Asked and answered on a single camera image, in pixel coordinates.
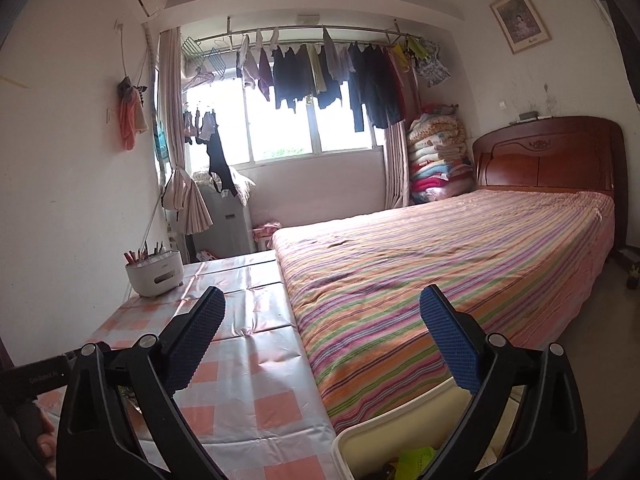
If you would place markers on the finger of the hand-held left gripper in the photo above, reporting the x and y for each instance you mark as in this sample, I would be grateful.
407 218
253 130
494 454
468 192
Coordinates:
104 347

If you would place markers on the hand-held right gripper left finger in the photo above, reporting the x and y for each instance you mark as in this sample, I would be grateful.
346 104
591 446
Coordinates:
197 340

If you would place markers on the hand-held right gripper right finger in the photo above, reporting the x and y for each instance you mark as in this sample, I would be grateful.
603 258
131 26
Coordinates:
450 345

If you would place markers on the yellow green sponge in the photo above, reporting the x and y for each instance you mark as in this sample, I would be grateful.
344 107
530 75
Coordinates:
420 460

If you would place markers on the cream plastic bin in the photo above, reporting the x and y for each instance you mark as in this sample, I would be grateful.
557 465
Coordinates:
370 440

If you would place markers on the person's left hand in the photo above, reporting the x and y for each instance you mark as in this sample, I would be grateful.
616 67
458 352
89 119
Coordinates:
47 440

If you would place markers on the pink checkered tablecloth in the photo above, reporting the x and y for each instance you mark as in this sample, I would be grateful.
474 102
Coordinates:
260 360

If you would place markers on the white pen holder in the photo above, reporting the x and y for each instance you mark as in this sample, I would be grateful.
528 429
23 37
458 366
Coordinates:
155 277

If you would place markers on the striped bed sheet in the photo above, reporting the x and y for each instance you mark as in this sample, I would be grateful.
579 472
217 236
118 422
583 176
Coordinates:
425 270

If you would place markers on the bunch of pencils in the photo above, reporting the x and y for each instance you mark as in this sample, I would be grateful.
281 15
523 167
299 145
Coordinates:
145 255

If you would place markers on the grey air cooler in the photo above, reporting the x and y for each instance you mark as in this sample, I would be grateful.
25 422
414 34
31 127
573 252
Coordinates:
227 225

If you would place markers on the pink floor bundle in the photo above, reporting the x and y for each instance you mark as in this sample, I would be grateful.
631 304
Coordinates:
265 235

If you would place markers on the floral pillow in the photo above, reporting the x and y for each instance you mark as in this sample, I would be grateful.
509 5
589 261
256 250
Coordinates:
242 185

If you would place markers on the black tank top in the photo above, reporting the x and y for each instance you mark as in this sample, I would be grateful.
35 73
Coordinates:
219 160

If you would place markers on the beige striped curtain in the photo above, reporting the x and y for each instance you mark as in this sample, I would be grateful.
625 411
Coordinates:
396 165

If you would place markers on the stack of folded quilts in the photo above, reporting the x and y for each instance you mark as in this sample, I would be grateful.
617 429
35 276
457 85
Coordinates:
437 155

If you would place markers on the beige tied curtain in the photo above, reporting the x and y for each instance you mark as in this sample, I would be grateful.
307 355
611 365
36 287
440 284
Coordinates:
172 135

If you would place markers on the wooden headboard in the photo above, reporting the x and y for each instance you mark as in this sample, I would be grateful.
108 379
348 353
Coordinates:
545 155

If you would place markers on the sock drying hanger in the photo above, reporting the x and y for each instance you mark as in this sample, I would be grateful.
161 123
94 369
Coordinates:
197 125

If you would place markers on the window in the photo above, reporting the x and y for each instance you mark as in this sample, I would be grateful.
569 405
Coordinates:
290 130

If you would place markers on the orange hanging cloth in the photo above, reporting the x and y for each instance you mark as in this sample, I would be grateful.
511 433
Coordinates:
130 115

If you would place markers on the small dark headboard item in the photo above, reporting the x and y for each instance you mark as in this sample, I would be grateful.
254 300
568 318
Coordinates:
527 115

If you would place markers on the row of hanging clothes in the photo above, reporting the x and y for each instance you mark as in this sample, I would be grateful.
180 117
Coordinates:
325 75

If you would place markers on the metal clothes rail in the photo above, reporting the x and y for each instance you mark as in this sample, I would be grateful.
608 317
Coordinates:
300 30

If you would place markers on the framed wall picture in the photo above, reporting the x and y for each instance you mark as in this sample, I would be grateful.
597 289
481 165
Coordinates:
520 20

